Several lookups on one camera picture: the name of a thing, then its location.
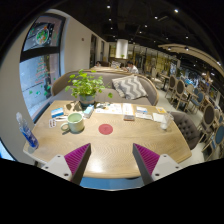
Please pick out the flat round red coaster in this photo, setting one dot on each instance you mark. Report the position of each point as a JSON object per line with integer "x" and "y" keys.
{"x": 105, "y": 129}

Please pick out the blue and white box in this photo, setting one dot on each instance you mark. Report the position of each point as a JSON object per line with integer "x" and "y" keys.
{"x": 57, "y": 112}

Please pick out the group of dining chairs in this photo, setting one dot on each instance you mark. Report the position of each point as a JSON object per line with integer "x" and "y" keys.
{"x": 206, "y": 113}

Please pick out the white and orange box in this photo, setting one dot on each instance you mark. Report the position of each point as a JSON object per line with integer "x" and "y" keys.
{"x": 128, "y": 109}

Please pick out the grey tufted chair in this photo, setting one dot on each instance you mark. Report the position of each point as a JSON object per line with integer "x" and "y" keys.
{"x": 186, "y": 128}

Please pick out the pale green ceramic mug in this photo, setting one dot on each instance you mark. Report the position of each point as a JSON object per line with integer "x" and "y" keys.
{"x": 76, "y": 123}

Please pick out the curved grey sofa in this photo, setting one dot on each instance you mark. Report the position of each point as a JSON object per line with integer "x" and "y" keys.
{"x": 146, "y": 95}

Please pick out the small white blue box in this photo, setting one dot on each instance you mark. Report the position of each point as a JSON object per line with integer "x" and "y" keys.
{"x": 141, "y": 110}

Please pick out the yellow card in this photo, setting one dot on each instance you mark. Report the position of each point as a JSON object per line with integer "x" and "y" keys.
{"x": 161, "y": 110}

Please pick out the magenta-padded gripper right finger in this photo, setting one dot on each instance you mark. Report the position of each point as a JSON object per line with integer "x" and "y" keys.
{"x": 164, "y": 165}

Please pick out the white paper napkin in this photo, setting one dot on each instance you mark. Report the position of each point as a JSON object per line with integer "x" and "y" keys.
{"x": 158, "y": 117}

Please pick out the green potted plant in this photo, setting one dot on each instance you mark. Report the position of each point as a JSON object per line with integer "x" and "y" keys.
{"x": 86, "y": 87}

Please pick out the clear drinking glass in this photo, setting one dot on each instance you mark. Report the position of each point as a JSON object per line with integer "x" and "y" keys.
{"x": 165, "y": 121}

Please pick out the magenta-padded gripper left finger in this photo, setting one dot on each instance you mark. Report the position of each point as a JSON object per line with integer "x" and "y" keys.
{"x": 60, "y": 165}

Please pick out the white paper leaflet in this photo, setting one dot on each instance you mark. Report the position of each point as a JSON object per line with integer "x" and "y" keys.
{"x": 144, "y": 116}

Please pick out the printed paper sheet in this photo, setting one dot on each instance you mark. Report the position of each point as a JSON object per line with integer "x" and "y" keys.
{"x": 111, "y": 108}

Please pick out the pill blister pack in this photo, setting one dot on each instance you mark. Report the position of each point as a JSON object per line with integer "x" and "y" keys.
{"x": 52, "y": 123}

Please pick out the person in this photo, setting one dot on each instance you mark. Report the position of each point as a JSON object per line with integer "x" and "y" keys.
{"x": 132, "y": 69}

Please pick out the small light blue box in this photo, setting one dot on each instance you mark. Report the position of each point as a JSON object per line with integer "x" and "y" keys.
{"x": 89, "y": 111}

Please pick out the group of ceiling lights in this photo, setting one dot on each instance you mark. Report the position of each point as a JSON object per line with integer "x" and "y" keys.
{"x": 146, "y": 20}

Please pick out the clear blue-labelled water bottle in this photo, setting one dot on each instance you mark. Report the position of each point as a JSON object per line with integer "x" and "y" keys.
{"x": 28, "y": 133}

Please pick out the window with festive decals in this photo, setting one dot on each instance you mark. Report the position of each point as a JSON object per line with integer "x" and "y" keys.
{"x": 40, "y": 76}

